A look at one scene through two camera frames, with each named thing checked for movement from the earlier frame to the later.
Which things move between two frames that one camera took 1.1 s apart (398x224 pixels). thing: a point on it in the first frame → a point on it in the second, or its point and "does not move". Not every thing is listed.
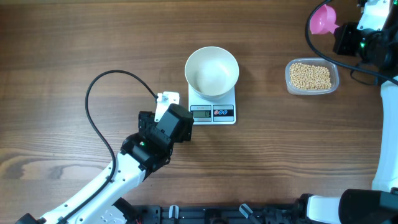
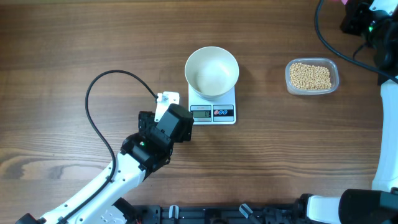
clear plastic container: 311,76 does not move
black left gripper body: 147,121 does not move
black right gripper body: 351,42 → 357,22
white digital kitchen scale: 206,111 does not move
